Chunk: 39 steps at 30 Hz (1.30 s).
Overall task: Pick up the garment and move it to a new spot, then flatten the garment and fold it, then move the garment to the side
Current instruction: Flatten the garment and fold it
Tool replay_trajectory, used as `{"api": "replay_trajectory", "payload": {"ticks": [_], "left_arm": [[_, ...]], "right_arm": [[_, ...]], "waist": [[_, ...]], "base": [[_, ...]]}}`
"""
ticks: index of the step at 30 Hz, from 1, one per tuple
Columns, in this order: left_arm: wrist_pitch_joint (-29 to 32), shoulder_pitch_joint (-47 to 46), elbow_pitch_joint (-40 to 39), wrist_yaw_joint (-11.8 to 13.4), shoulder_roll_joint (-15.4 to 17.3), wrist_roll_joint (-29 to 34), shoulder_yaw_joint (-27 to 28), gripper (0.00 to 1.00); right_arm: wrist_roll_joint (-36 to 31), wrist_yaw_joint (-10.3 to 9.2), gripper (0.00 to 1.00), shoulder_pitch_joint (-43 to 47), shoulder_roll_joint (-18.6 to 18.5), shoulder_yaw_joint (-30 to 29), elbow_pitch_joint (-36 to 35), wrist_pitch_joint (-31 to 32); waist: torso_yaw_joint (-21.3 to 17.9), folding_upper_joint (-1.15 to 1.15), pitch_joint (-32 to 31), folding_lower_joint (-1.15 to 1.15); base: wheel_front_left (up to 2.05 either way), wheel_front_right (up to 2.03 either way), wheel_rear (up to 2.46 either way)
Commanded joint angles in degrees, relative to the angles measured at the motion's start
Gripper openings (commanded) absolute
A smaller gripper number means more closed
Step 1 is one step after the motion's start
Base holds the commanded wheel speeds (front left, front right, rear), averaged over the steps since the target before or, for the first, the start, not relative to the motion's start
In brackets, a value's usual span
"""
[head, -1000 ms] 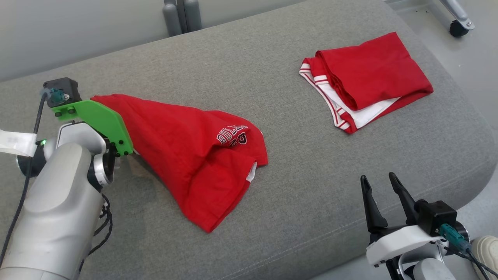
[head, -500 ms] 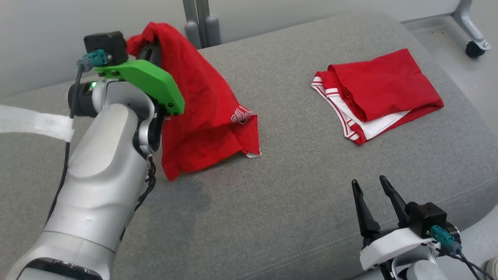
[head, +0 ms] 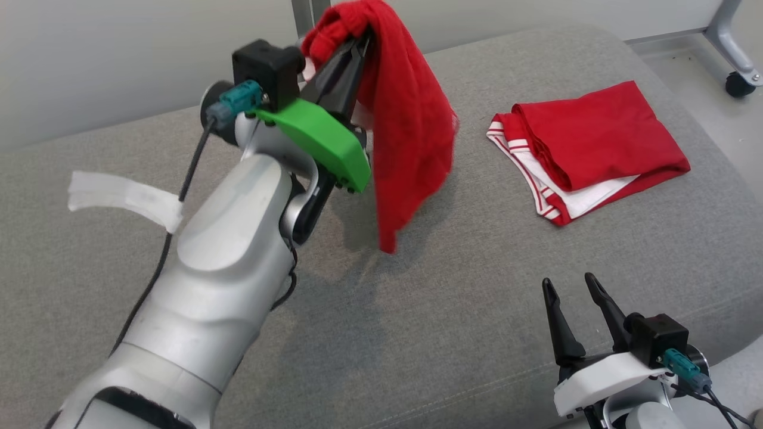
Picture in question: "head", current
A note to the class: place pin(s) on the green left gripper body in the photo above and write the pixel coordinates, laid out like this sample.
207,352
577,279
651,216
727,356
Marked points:
328,146

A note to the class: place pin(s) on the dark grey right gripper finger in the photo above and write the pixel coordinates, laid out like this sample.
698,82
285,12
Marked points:
563,333
611,316

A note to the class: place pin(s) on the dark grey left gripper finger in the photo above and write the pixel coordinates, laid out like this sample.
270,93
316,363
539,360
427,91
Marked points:
334,71
353,89

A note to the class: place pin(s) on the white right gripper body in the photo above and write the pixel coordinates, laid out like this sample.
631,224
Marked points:
602,378

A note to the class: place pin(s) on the red basketball shorts white stripe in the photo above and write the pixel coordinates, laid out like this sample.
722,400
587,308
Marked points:
411,137

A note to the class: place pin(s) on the red white basketball jersey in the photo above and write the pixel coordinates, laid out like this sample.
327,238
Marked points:
602,137

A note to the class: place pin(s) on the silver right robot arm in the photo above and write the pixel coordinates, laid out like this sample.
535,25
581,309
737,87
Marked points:
650,417

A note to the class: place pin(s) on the white tape flag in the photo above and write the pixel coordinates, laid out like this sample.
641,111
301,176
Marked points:
119,193

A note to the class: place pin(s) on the grey metal stand with caster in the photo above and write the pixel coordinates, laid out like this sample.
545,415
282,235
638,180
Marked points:
730,42

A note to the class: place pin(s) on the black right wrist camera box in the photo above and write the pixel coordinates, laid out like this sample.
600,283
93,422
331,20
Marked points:
656,339

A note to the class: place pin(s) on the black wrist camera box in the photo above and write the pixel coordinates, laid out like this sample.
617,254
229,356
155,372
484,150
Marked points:
656,339
265,68

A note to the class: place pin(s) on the grey double metal post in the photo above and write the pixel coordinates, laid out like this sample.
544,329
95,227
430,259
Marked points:
310,15

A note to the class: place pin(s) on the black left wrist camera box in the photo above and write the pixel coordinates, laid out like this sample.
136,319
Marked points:
265,68

